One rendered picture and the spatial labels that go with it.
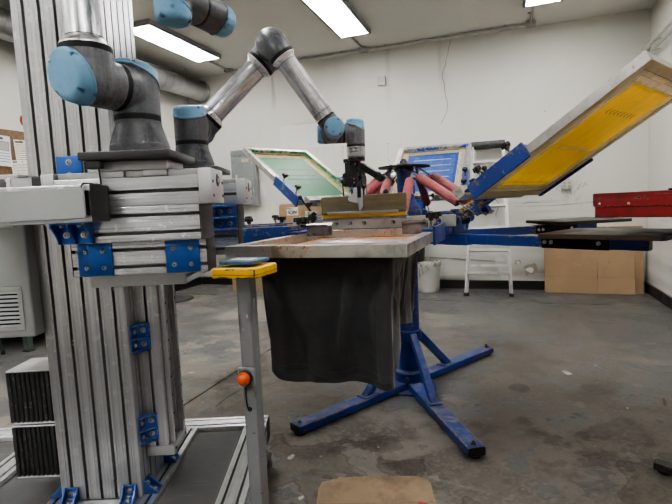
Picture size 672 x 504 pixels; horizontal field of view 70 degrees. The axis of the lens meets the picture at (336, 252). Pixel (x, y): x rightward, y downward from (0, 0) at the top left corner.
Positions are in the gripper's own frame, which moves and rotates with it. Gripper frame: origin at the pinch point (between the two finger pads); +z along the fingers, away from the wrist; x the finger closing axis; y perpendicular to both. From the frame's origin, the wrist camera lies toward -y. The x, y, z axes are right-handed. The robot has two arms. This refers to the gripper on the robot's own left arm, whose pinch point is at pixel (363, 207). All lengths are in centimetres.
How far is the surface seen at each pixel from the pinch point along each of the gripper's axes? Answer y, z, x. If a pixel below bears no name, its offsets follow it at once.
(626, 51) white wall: -178, -152, -414
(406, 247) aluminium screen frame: -29, 11, 58
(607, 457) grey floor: -95, 109, -28
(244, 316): 12, 28, 78
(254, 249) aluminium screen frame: 18, 11, 58
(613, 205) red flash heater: -91, 3, -7
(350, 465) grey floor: 8, 109, 6
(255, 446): 11, 64, 77
